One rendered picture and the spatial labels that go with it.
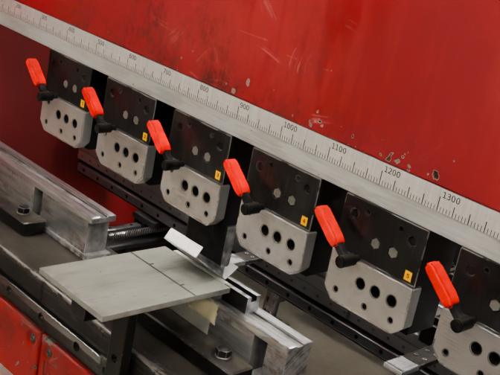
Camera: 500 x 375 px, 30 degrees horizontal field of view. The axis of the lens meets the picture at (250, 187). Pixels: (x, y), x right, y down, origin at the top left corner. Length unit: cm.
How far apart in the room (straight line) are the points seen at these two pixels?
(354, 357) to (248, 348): 212
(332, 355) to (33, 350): 194
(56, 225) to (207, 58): 60
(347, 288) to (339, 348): 234
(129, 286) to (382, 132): 50
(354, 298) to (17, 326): 80
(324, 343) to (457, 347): 246
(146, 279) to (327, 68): 47
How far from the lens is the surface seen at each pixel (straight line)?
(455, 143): 124
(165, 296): 152
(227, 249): 160
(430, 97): 126
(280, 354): 152
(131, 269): 159
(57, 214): 197
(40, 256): 190
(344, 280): 137
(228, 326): 159
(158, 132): 160
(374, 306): 135
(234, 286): 161
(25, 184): 206
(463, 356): 127
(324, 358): 360
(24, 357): 192
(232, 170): 146
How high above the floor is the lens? 166
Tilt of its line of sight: 18 degrees down
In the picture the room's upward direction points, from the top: 11 degrees clockwise
